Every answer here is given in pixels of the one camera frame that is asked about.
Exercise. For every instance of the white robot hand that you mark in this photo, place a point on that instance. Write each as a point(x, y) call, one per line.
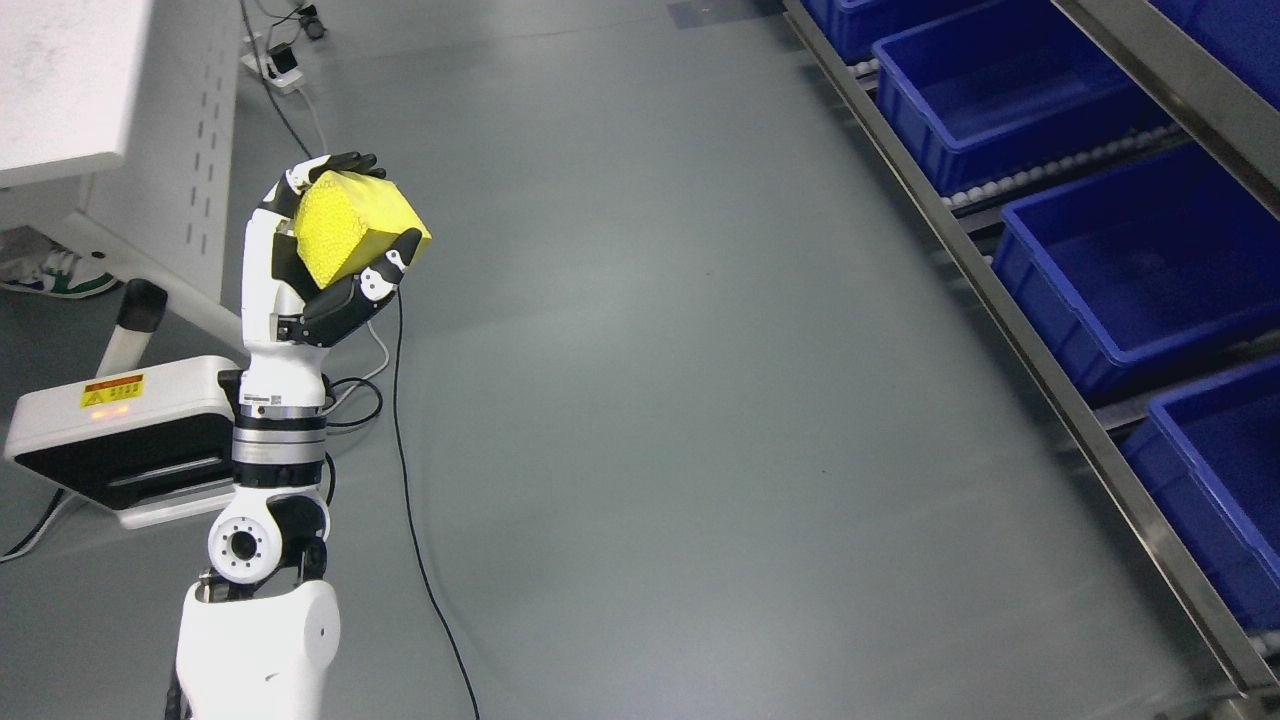
point(285, 319)

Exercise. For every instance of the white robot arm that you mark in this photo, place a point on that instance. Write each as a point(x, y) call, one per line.
point(261, 626)

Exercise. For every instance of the green white sneaker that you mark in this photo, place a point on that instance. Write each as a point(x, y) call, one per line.
point(56, 273)

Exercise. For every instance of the blue bin top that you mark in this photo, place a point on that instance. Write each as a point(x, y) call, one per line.
point(1001, 87)

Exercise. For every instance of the white power strip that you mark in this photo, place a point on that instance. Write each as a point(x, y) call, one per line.
point(278, 64)

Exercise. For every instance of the yellow foam block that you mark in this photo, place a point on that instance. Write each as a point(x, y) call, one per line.
point(347, 219)

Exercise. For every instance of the steel shelf rack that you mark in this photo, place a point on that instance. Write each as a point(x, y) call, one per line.
point(1209, 106)

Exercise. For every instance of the white machine with warning label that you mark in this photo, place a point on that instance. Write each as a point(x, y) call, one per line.
point(148, 443)

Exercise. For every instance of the blue bin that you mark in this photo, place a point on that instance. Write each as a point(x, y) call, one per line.
point(1001, 87)
point(1208, 455)
point(1142, 273)

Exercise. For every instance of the white workbench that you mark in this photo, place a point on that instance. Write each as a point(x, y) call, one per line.
point(118, 121)

